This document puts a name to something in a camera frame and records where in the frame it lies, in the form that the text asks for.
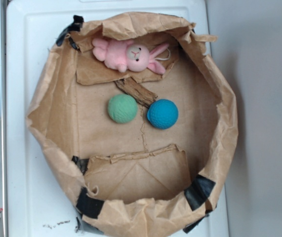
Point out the green ball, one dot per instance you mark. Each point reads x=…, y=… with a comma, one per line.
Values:
x=122, y=108

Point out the blue dimpled ball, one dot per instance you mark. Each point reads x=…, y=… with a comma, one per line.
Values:
x=162, y=114

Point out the brown paper bag bin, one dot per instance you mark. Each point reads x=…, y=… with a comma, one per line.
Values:
x=134, y=180

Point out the brown wood bark piece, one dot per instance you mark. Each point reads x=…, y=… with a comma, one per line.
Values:
x=142, y=95

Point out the pink plush bunny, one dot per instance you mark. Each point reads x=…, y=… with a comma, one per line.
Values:
x=123, y=55

